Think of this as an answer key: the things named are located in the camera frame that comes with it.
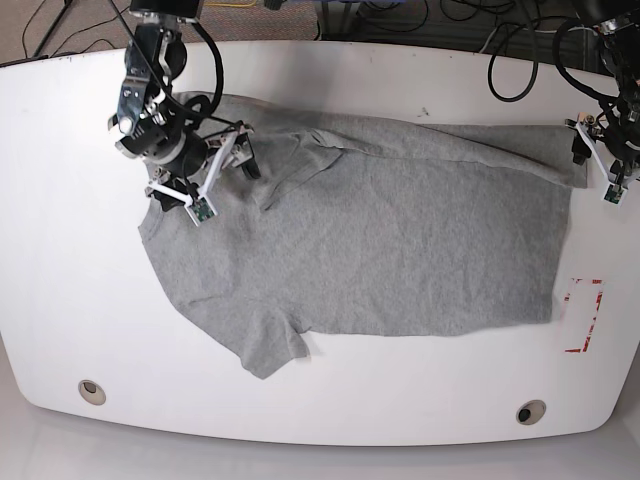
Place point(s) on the grey t-shirt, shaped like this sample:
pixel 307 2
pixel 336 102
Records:
pixel 369 226

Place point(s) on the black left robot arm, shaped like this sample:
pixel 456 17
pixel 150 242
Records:
pixel 612 137

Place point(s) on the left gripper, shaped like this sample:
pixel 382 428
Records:
pixel 616 161

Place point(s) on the red tape rectangle marking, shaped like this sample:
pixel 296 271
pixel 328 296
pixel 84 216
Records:
pixel 581 307

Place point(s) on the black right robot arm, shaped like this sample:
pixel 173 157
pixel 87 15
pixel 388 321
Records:
pixel 157 128

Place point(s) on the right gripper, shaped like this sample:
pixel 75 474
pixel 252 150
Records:
pixel 191 173

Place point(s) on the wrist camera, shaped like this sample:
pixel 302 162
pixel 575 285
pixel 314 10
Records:
pixel 614 194
pixel 201 210

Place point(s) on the right table grommet hole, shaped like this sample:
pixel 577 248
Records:
pixel 531 412

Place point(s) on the left table grommet hole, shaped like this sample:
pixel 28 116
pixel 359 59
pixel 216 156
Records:
pixel 92 393

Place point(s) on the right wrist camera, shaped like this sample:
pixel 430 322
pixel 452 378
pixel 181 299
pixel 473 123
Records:
pixel 201 210

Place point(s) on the table grommet hole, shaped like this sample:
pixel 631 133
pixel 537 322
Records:
pixel 531 412
pixel 92 393

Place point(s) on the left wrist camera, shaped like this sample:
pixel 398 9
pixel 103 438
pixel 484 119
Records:
pixel 614 194

